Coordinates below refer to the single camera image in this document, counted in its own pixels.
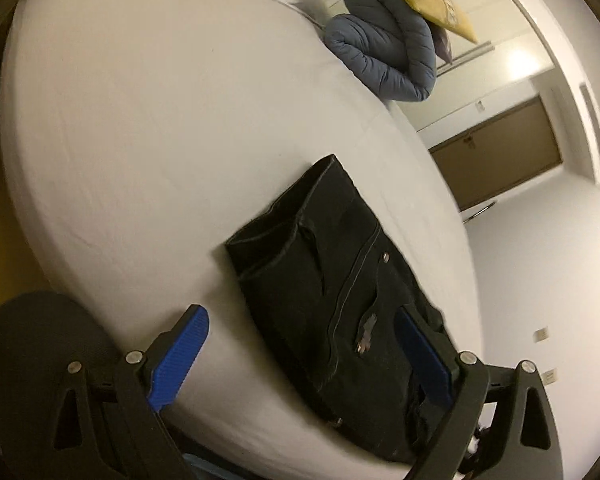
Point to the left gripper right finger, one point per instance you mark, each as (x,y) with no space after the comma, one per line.
(430,351)

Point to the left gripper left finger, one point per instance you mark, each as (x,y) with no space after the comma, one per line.
(171,356)

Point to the black pants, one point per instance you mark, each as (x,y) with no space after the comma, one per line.
(322,282)

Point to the brown wooden door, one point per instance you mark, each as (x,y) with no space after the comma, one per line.
(499,154)

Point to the purple cushion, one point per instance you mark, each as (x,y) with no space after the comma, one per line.
(442,45)

